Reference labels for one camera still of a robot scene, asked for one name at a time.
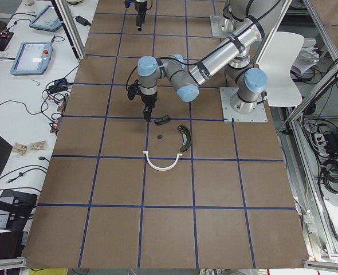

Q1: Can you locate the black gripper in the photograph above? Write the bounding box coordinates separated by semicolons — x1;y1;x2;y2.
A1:
141;92;158;122
135;0;148;13

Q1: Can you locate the black brake pad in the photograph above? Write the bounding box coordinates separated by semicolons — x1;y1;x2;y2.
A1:
154;115;171;126

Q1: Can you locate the olive brake shoe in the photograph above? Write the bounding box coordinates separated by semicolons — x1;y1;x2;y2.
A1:
177;124;192;153

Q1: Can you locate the black power adapter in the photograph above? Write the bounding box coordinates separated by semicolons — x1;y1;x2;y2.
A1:
75;15;91;26

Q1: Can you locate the far blue teach pendant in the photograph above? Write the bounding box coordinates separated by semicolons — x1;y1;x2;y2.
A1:
29;5;61;32

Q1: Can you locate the blue teach pendant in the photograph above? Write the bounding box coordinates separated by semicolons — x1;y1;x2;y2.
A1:
10;41;53;76
29;5;61;32

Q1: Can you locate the near blue teach pendant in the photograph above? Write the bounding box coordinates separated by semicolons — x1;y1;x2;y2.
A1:
10;41;53;76

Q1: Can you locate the white plastic chair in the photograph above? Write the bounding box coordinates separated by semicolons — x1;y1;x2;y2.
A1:
259;32;304;107

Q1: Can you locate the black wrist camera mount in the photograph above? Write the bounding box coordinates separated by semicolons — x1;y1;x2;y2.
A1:
127;80;140;101

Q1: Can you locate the white curved plastic bracket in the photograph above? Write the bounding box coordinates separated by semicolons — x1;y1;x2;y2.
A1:
142;151;183;172

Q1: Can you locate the black braided cable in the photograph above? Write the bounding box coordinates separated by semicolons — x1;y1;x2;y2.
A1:
125;56;204;92

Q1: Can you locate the aluminium frame post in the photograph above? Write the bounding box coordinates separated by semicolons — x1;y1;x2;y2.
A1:
51;0;86;60

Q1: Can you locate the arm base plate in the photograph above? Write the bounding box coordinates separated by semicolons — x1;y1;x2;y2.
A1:
210;15;235;38
219;87;268;123

